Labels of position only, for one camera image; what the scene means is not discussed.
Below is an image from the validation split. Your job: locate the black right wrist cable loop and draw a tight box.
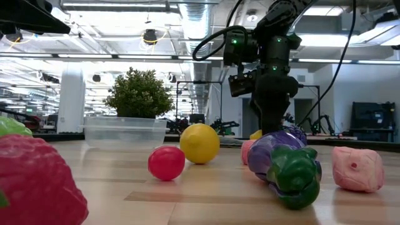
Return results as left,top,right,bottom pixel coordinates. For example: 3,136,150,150
192,0,251,62

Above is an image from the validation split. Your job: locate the bright ceiling light panel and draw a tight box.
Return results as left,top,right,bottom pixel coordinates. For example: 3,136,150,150
298,32,354,48

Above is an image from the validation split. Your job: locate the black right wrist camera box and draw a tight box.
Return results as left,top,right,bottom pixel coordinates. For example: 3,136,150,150
227,70,259,98

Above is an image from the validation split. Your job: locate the grey folded cloth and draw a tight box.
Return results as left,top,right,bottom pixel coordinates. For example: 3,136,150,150
218,136,243,148

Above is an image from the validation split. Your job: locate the white pillar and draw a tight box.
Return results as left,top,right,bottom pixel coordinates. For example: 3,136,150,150
57,61,87,134

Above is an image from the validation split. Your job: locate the grey door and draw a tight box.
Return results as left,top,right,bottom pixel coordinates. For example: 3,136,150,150
242,97,256,138
293,98,313,126

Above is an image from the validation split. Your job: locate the black background monitor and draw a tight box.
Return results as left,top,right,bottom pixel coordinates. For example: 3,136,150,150
189,112,206,125

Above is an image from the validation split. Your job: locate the long black arm cable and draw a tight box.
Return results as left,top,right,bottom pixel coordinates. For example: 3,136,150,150
296,0,358,128

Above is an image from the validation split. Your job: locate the red toy strawberry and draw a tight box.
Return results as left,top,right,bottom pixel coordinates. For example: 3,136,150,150
0,134,89,225

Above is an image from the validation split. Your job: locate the purple toy eggplant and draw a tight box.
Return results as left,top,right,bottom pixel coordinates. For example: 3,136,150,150
247,130,323,211

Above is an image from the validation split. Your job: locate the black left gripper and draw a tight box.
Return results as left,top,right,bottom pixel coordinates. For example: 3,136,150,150
0,0,71,35

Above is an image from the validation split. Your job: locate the black and green background robot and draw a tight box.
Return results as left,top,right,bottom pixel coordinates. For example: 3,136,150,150
209,118,241,137

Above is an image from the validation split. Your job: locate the purple toy blackberry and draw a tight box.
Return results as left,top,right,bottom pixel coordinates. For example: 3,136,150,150
281,124,309,147

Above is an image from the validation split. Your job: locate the black cabinet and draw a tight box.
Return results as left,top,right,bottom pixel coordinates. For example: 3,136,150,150
349,101,397,142

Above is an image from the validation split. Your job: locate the green potted plant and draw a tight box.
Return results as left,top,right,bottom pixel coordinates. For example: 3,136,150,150
103,67,175,119

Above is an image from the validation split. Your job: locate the green toy starfruit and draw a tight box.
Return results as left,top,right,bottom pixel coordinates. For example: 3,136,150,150
0,116,34,138

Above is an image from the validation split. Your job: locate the round silver ventilation duct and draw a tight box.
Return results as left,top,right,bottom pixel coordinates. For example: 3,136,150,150
178,0,214,110

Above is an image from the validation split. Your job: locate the long ceiling light strip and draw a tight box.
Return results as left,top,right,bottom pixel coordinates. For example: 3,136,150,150
0,52,400,65

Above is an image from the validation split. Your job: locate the smooth pink toy fruit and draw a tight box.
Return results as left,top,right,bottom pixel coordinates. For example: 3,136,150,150
240,139,258,166

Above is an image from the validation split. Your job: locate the clear plastic tupperware container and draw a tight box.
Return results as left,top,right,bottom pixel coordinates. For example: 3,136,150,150
79,116,171,150

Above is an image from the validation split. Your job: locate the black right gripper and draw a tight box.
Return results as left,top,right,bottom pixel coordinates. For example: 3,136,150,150
253,72,300,135

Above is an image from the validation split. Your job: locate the red toy cherry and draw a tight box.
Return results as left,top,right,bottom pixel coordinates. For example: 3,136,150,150
147,145,186,182

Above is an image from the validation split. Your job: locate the black aluminium table frame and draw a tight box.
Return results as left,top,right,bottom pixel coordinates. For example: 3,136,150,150
32,126,400,154

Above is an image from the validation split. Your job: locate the black ceiling-mounted device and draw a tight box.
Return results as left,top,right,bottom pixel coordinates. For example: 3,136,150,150
142,28,158,46

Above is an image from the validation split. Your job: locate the bumpy pink toy fruit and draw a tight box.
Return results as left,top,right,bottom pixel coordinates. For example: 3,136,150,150
331,146,386,194

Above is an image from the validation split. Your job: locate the black metal rig frame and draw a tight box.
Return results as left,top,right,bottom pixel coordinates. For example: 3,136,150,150
296,83,321,126

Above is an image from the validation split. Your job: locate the large yellow toy lemon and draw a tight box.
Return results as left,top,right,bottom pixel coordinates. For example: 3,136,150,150
179,123,221,165

